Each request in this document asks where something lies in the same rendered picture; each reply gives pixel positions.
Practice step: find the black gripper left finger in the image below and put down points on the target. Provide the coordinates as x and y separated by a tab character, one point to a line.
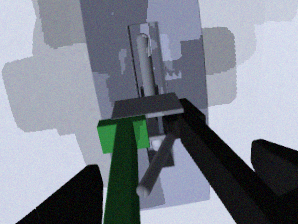
77	202

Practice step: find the white rounded rod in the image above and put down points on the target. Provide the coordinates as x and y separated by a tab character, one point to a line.
146	62

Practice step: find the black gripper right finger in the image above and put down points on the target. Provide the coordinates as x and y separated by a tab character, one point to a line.
276	164

